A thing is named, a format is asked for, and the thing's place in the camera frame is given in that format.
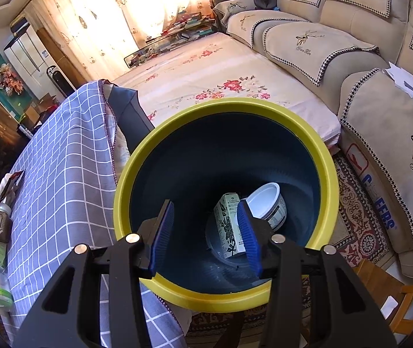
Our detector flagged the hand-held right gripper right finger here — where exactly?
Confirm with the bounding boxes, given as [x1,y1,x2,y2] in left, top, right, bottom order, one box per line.
[236,199,399,348]

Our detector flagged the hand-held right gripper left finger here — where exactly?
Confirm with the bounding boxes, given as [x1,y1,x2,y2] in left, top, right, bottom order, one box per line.
[12,199,176,348]

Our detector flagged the floral print carton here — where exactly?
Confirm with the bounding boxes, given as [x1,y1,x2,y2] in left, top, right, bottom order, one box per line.
[214,193,251,260]

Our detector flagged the white plastic tub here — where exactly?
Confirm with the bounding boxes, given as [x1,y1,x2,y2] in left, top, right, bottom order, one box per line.
[244,183,287,232]

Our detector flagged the yellow-rimmed dark blue bin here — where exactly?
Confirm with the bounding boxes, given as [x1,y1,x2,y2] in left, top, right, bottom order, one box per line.
[113,98,339,312]

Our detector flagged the red patterned rug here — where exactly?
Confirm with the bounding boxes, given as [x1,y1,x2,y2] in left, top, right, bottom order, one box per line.
[185,152,392,348]

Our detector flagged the purple checkered tablecloth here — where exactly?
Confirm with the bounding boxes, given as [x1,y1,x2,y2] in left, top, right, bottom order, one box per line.
[0,80,193,348]

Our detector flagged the dark grey fabric panel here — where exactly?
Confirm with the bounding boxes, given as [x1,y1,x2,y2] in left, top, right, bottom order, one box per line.
[108,84,156,153]

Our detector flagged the cardboard box with blue print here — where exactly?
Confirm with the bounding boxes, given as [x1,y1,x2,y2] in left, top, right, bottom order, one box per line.
[342,130,399,231]

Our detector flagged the wooden stool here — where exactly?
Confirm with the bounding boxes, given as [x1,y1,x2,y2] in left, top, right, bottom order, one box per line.
[353,259,413,334]

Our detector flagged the red and black packet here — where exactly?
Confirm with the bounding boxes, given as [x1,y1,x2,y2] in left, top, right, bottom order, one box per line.
[0,170,24,204]

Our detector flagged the bed with floral sheet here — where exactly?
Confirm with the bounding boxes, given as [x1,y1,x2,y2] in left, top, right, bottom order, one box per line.
[112,31,343,153]

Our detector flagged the green round container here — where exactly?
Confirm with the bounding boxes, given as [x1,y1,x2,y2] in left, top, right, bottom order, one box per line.
[0,286,15,309]

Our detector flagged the cardboard boxes on floor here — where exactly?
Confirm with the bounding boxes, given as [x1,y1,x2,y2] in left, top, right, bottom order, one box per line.
[23,94,58,124]

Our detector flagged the black tower fan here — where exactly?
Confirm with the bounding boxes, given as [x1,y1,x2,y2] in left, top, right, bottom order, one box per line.
[47,66,77,98]

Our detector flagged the pile of books and clutter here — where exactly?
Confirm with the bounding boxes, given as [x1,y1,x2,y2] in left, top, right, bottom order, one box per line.
[125,12,218,68]

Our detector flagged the artificial flower bunch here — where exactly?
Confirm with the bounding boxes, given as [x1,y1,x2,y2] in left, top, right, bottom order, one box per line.
[0,63,24,97]

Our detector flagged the loose white papers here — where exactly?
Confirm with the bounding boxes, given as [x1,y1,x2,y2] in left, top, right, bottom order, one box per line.
[384,61,413,109]

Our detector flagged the white refrigerator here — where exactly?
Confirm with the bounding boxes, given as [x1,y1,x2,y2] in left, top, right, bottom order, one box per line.
[3,22,58,98]

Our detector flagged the beige sofa with covers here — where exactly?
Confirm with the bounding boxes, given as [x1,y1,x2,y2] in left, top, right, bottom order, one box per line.
[212,0,413,280]

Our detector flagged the cream patterned curtains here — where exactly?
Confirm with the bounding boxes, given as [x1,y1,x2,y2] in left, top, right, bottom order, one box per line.
[23,0,216,88]

